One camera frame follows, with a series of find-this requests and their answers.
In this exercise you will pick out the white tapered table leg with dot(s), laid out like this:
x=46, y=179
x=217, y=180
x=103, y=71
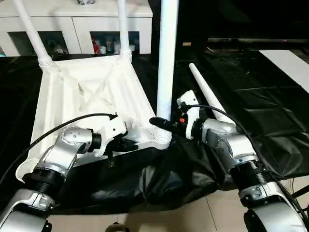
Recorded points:
x=124, y=31
x=166, y=60
x=31, y=31
x=207, y=89

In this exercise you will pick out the white plastic table top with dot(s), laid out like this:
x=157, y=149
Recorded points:
x=72, y=84

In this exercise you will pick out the small tan object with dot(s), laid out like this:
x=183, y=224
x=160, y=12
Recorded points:
x=186, y=44

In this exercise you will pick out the small white jar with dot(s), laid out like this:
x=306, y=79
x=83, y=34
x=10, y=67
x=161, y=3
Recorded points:
x=103, y=50
x=132, y=47

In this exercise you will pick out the black work mat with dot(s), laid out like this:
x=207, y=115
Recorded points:
x=265, y=108

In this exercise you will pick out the tall white jar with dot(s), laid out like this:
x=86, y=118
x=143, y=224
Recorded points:
x=109, y=44

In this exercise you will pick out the red bottle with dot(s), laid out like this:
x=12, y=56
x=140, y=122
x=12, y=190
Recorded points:
x=94, y=46

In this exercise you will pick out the white flat board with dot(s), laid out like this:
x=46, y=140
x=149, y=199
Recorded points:
x=287, y=65

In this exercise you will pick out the white sideboard cabinet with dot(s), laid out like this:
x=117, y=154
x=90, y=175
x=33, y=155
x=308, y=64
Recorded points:
x=60, y=21

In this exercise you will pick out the black stand pole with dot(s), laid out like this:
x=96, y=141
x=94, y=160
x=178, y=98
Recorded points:
x=301, y=192

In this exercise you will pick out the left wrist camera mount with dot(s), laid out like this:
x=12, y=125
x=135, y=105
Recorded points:
x=113, y=128

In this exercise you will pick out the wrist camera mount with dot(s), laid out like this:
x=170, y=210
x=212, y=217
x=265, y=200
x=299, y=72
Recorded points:
x=113, y=128
x=190, y=99

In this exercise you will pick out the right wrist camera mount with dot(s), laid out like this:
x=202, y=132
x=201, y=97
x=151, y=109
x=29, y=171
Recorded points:
x=190, y=99

